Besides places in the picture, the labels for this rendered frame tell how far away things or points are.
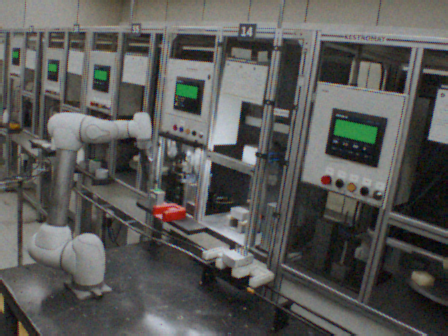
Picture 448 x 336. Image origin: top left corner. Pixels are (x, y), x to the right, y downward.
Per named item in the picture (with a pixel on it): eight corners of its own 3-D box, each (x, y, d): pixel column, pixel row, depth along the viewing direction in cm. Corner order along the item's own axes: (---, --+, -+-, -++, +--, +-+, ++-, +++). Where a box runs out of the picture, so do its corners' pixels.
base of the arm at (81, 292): (82, 305, 188) (82, 294, 187) (62, 284, 203) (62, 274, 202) (116, 295, 200) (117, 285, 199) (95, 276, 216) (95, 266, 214)
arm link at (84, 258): (95, 289, 193) (97, 246, 188) (60, 280, 195) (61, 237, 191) (109, 274, 208) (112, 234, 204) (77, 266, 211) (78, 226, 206)
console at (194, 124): (157, 131, 268) (165, 58, 258) (192, 131, 288) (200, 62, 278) (200, 145, 240) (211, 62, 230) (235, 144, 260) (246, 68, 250)
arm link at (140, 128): (154, 136, 259) (134, 137, 262) (152, 111, 257) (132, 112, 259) (149, 138, 249) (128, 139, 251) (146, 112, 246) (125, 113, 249)
